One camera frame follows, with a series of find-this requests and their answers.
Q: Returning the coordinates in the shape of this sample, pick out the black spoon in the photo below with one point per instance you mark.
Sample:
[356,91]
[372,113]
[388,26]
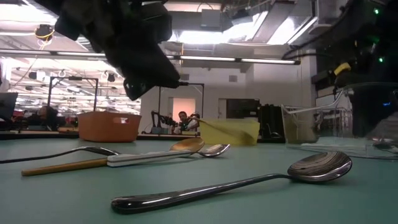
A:
[102,151]

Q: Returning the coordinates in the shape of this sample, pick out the large shiny metal spoon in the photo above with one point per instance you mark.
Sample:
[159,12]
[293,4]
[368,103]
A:
[320,168]

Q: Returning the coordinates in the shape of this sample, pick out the background black robot arm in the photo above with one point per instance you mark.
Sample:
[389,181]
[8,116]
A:
[155,119]

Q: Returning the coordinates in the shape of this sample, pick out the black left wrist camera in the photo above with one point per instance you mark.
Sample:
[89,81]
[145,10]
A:
[157,21]

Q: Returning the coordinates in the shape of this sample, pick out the person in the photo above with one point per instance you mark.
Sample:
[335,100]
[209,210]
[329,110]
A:
[183,118]
[46,113]

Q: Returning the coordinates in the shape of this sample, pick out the white ceiling unit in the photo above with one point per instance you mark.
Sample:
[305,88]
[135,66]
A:
[329,9]

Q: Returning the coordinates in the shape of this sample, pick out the black aluminium table frame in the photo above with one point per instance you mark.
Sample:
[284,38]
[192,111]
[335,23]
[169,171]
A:
[31,135]

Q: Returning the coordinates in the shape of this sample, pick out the yellow-green plastic bin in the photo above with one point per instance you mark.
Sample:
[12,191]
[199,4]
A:
[248,127]

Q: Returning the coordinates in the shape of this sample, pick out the green table mat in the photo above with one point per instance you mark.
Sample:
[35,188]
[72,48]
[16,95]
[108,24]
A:
[248,199]

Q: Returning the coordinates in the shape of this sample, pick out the orange plastic bin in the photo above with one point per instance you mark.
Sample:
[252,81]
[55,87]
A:
[105,127]

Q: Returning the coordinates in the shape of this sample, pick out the grey ceiling box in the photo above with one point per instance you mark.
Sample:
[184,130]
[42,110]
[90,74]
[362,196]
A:
[211,18]

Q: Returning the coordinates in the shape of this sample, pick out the black gantry frame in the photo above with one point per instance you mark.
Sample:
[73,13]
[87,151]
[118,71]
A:
[49,93]
[203,99]

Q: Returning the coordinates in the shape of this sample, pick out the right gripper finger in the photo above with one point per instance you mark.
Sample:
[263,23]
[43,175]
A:
[368,115]

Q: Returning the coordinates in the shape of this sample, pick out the long ceiling strip light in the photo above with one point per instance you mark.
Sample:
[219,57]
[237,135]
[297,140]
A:
[267,61]

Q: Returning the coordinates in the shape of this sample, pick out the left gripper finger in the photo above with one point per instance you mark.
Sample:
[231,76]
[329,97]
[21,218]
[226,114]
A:
[136,88]
[152,73]

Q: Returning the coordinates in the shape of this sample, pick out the black monitor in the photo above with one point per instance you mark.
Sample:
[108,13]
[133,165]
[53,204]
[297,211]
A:
[7,105]

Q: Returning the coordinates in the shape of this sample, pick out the clear plastic bin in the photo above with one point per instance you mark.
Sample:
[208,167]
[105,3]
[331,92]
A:
[311,130]

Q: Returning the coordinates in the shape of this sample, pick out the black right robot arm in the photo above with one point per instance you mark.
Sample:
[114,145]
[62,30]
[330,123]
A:
[357,31]

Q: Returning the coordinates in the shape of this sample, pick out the black wall screen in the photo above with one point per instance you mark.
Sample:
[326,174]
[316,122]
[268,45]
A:
[242,109]

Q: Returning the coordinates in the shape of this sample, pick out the dark cabinet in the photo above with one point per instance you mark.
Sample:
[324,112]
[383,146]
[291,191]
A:
[270,121]

